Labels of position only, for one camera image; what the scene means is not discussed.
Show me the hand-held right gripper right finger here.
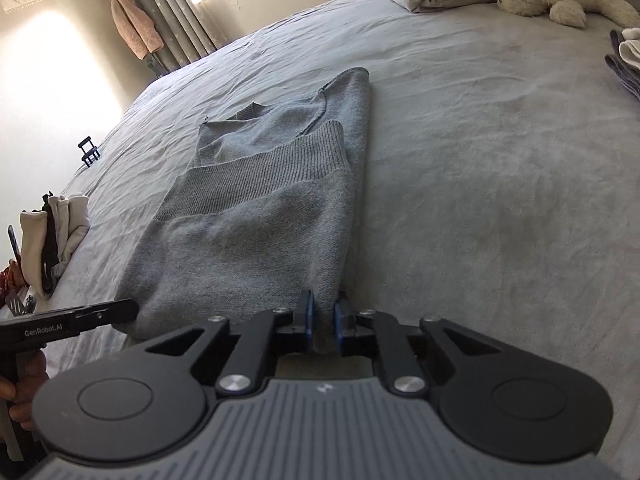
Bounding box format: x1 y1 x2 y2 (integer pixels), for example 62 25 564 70
334 294 506 397

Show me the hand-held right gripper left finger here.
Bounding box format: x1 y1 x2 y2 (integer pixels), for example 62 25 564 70
145 289 317 397

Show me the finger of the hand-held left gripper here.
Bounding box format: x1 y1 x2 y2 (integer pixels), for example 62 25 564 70
74 298 140 335

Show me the grey knitted sweater with print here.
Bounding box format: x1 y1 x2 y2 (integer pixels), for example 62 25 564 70
114 66 372 356

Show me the pile of folded clothes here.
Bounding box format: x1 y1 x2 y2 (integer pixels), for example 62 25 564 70
604 29 640 102

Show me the person's left hand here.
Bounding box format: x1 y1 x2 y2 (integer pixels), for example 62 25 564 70
0 349 50 403

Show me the metal utensil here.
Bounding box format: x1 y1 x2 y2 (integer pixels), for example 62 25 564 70
7 294 37 317

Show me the blue phone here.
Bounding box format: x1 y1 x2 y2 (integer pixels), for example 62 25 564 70
7 225 24 267

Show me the white cloth bundle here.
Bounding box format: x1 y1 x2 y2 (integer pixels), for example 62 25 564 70
20 192 92 302

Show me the small black stand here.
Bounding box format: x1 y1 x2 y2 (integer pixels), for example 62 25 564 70
77 135 102 167

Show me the bed with grey sheet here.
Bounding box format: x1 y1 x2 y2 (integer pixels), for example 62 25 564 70
47 0 640 411

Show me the pink hanging towel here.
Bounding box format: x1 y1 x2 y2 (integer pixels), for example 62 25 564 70
111 0 165 59

